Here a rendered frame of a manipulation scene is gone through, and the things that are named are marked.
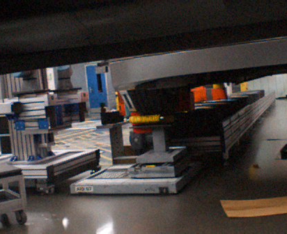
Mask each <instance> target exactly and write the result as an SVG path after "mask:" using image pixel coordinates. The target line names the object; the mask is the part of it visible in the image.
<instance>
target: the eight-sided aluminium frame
mask: <svg viewBox="0 0 287 234"><path fill-rule="evenodd" d="M119 93H120V95H121V97H122V98H123V100H124V102H125V104H126V105H127V108H128V110H129V111H136V109H135V108H134V106H133V104H132V101H131V99H130V95H129V93H128V91H119Z"/></svg>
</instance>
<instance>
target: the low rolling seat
mask: <svg viewBox="0 0 287 234"><path fill-rule="evenodd" d="M21 172H22V169H21V168H18V167H16V166H12V165H10V164H6V163H0V184H3V189H1V190H0V215H3V214H5V213H7V212H14V213H15V215H16V220H17V222H18V223H19V224H21V225H22V224H25V223H26V221H27V217H26V214H25V213H24V210H23V209H24V208H27V203H26V190H25V185H24V174H22V173H21ZM13 181H18V185H19V193H20V195H19V194H18V193H15V192H12V191H11V190H10V189H8V183H9V182H13Z"/></svg>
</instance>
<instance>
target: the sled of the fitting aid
mask: <svg viewBox="0 0 287 234"><path fill-rule="evenodd" d="M190 164H191V158H190V155H183V156H182V157H180V158H178V159H177V160H176V161H174V162H159V163H143V164H134V165H132V166H131V167H128V177H129V178H152V177H175V176H176V175H178V174H179V173H180V172H181V171H183V169H185V168H186V167H187V166H189V165H190Z"/></svg>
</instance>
